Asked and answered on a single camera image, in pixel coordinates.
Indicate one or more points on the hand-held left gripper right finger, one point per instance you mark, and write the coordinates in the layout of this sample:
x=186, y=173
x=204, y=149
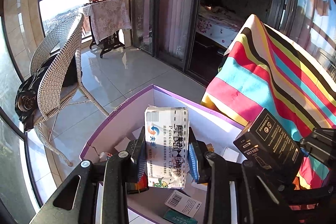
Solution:
x=193, y=161

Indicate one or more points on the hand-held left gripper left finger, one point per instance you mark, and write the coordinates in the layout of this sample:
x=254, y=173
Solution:
x=139, y=161

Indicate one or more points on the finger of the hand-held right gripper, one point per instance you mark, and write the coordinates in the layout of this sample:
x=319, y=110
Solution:
x=304, y=192
x=319, y=145

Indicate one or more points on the white box blue orange logo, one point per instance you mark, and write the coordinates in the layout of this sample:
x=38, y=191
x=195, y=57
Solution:
x=165, y=140

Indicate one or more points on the purple and white cardboard box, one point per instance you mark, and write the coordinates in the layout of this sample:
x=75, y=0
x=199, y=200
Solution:
x=210, y=124

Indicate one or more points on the white box with barcode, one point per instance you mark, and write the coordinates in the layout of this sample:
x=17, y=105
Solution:
x=181, y=201

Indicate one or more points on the black box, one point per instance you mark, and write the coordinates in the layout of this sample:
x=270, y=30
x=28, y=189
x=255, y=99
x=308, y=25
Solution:
x=270, y=142

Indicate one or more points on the teal box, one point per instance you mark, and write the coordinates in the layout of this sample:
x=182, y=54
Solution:
x=178, y=218

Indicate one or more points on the striped colourful tablecloth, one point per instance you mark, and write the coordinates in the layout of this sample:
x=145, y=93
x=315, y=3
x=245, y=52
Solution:
x=262, y=77

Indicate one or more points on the black table stand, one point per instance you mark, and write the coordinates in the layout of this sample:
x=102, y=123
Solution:
x=107, y=45

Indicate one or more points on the black garment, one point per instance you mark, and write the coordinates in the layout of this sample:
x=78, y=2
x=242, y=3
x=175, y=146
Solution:
x=26, y=98

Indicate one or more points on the wicker chair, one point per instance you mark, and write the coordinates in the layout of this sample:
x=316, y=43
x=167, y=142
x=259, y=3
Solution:
x=60, y=56

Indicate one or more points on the bed with floral sheet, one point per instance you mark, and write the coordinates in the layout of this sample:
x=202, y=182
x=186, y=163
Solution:
x=218, y=27

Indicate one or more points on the sliding glass door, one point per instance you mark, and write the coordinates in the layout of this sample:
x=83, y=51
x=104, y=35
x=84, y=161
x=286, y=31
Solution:
x=157, y=16

